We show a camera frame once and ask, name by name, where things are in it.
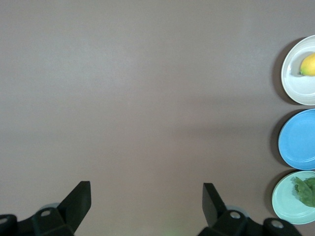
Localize green lettuce leaf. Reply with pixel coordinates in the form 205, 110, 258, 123
292, 176, 315, 207

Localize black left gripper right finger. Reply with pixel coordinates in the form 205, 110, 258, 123
198, 182, 249, 236

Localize blue round plate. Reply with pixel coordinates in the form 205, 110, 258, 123
278, 109, 315, 171

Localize white round plate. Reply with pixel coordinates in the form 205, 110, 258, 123
281, 34, 315, 106

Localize yellow lemon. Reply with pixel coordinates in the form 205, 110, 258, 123
299, 53, 315, 76

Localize green round plate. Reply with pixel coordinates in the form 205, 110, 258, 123
272, 170, 315, 225

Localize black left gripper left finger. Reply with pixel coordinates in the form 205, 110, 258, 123
31, 181, 92, 236

